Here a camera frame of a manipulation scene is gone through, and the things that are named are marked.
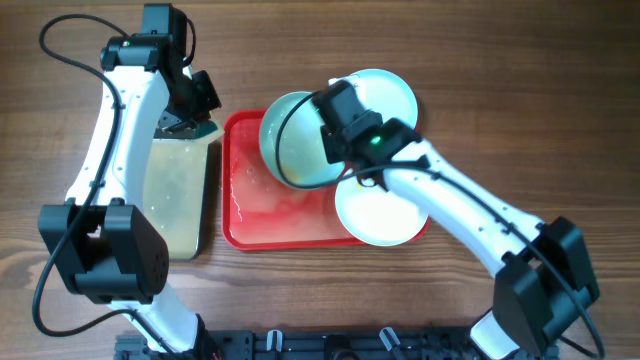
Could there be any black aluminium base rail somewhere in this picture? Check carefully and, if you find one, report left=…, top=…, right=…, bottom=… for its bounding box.
left=113, top=327, right=561, bottom=360

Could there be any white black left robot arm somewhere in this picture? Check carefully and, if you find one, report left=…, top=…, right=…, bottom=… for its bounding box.
left=32, top=34, right=219, bottom=359

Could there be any white round plate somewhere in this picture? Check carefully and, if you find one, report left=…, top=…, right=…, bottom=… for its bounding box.
left=328, top=69, right=419, bottom=129

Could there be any black soapy water tray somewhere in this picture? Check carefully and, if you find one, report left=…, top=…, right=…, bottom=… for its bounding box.
left=143, top=129, right=215, bottom=261

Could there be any green yellow sponge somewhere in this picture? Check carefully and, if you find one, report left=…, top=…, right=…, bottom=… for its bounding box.
left=193, top=120, right=224, bottom=144

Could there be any light blue plate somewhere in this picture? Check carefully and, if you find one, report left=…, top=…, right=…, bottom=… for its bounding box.
left=259, top=91, right=352, bottom=190

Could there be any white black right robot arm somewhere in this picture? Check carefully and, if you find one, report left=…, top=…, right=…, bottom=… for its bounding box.
left=311, top=80, right=605, bottom=359

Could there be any red plastic tray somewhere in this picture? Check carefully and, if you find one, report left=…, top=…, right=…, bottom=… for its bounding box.
left=221, top=108, right=432, bottom=252

